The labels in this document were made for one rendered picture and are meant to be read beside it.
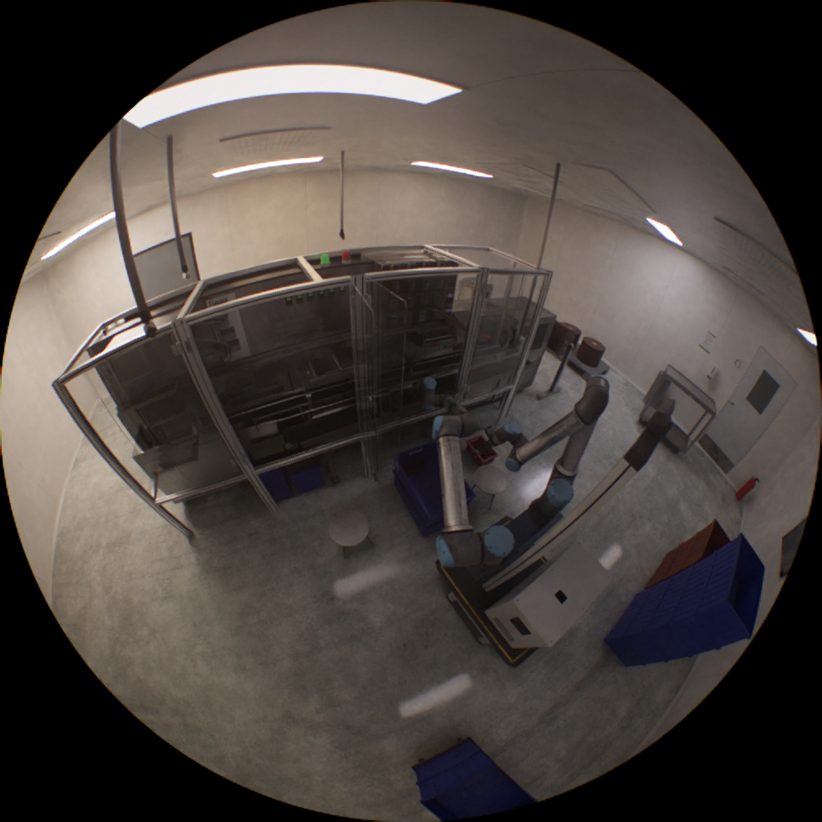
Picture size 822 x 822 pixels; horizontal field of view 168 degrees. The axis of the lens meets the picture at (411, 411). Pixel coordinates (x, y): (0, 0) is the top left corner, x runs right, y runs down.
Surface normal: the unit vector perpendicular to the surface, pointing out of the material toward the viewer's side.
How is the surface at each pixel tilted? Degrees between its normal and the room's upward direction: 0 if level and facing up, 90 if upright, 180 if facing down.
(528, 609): 0
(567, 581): 0
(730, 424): 90
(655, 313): 90
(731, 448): 90
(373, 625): 0
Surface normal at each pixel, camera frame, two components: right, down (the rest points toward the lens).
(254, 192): 0.47, 0.63
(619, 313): -0.88, 0.29
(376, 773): 0.07, -0.72
